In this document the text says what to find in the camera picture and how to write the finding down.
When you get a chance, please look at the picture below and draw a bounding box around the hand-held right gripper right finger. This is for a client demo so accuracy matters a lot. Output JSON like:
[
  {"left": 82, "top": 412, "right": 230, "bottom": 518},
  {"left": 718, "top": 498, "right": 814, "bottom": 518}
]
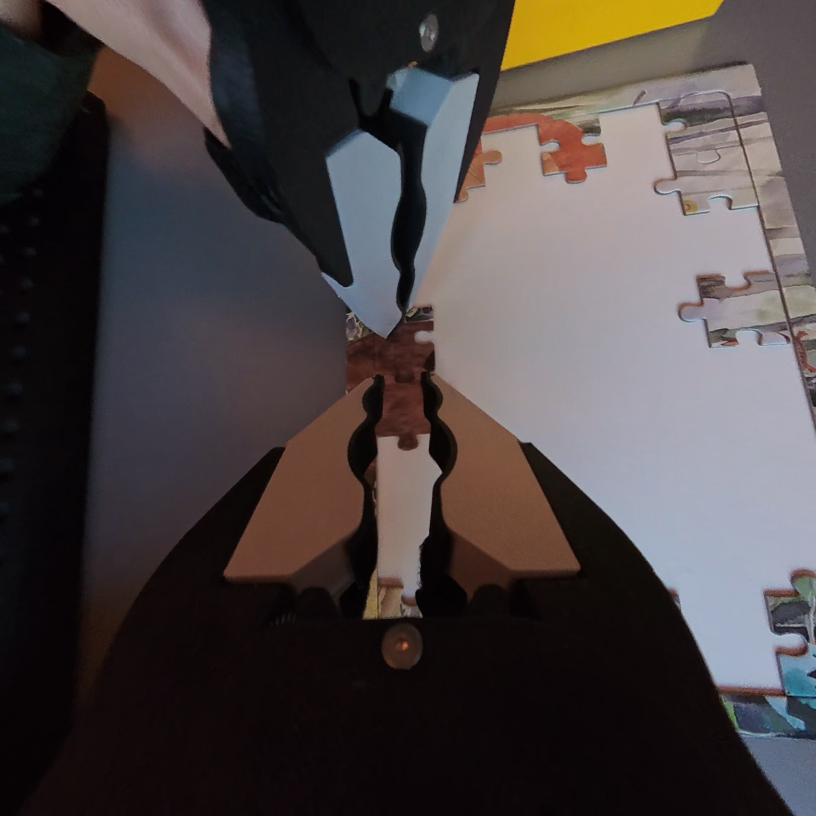
[{"left": 421, "top": 374, "right": 582, "bottom": 590}]

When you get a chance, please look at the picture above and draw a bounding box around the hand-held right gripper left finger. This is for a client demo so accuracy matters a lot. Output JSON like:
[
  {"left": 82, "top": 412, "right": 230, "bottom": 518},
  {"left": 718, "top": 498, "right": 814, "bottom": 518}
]
[{"left": 224, "top": 375, "right": 387, "bottom": 594}]

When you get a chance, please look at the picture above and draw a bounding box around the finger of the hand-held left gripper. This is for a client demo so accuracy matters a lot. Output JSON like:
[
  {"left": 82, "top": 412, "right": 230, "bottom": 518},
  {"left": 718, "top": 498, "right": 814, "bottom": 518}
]
[
  {"left": 388, "top": 65, "right": 480, "bottom": 308},
  {"left": 320, "top": 126, "right": 408, "bottom": 340}
]

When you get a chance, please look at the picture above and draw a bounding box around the puzzle frame tray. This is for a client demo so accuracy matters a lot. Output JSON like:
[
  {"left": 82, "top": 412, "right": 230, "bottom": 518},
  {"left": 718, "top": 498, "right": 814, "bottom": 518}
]
[{"left": 344, "top": 60, "right": 816, "bottom": 740}]

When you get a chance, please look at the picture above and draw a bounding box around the yellow plastic bin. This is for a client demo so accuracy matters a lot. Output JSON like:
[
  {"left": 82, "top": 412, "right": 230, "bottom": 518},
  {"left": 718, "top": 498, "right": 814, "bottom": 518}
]
[{"left": 500, "top": 0, "right": 724, "bottom": 71}]

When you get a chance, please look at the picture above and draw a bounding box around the grey desk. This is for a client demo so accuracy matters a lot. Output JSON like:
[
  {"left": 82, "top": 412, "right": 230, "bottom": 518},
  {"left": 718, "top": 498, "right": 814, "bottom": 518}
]
[{"left": 76, "top": 0, "right": 816, "bottom": 816}]

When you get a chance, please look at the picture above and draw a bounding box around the person's left hand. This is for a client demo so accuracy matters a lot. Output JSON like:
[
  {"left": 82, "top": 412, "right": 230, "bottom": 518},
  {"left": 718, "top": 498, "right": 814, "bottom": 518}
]
[{"left": 48, "top": 0, "right": 230, "bottom": 146}]

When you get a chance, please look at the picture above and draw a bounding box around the red puzzle piece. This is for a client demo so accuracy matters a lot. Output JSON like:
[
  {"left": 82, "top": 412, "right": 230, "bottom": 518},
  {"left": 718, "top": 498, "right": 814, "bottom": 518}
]
[
  {"left": 456, "top": 148, "right": 506, "bottom": 206},
  {"left": 537, "top": 116, "right": 608, "bottom": 187}
]

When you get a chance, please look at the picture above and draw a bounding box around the green white puzzle piece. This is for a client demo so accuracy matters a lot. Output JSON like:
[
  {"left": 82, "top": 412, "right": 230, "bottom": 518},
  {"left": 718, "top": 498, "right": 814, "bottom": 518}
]
[{"left": 346, "top": 306, "right": 436, "bottom": 342}]

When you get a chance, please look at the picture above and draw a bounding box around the yellow brown puzzle piece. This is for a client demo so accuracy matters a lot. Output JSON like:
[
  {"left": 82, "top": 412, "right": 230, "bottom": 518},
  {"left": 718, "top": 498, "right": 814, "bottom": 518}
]
[{"left": 378, "top": 575, "right": 423, "bottom": 621}]

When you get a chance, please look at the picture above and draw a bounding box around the teal grey puzzle piece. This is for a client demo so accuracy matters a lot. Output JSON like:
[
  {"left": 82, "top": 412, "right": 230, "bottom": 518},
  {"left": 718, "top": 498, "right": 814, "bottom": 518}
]
[{"left": 764, "top": 569, "right": 816, "bottom": 697}]

